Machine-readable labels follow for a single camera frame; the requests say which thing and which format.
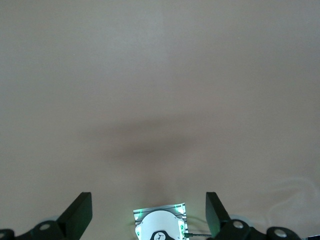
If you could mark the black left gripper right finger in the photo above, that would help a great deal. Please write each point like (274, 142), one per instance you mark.
(215, 215)

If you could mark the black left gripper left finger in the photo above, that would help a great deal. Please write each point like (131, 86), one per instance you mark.
(75, 215)

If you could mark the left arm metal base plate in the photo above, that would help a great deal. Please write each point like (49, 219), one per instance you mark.
(138, 213)

